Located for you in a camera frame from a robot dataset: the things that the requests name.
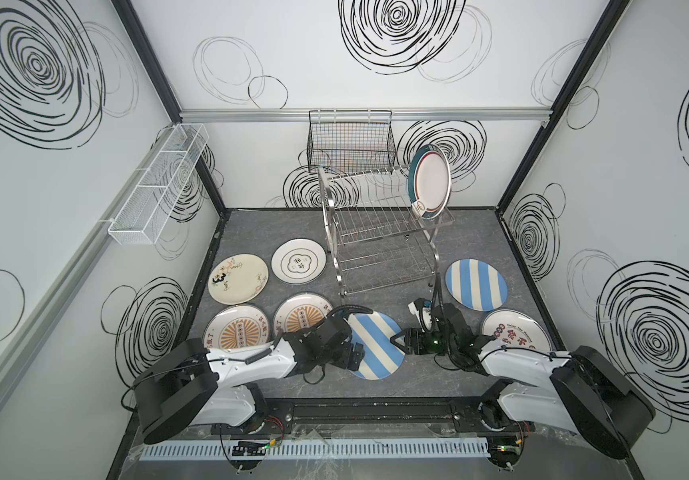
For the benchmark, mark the green red rimmed white plate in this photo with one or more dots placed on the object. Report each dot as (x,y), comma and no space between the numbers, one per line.
(428,182)

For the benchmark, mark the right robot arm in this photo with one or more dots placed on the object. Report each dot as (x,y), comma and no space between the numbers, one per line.
(577,391)

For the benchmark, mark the white wire wall shelf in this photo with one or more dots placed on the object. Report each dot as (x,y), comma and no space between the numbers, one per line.
(148,208)

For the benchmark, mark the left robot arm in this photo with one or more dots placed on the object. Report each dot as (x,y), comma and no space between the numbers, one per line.
(195,385)

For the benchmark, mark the far blue striped plate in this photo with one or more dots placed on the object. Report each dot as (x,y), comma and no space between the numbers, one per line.
(476,285)

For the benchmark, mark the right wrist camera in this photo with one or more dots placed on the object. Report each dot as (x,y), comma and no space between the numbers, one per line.
(422,310)

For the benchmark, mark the blue white striped plate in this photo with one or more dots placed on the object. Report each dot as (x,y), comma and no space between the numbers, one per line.
(374,332)

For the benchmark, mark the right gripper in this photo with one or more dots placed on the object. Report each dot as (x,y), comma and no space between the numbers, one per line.
(417,341)

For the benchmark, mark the cream floral plate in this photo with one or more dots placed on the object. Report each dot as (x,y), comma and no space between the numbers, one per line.
(238,279)

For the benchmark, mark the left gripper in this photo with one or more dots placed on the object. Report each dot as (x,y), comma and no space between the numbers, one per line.
(347,347)

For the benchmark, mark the white plate red characters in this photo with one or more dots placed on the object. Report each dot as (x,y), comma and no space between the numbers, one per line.
(517,329)

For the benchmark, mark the orange sunburst plate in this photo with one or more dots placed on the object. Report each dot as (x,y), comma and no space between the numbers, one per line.
(237,327)
(300,311)

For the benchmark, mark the black wire basket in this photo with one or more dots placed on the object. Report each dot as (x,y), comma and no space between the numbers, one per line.
(350,141)

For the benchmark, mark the white plate green clover outline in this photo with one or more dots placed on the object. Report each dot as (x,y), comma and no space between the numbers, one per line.
(299,261)

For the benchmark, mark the stainless steel dish rack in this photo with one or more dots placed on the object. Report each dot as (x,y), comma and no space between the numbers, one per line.
(373,236)

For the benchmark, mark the white slotted cable duct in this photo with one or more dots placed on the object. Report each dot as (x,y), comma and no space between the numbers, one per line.
(310,449)

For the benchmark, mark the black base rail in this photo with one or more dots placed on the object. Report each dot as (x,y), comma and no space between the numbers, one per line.
(464,414)

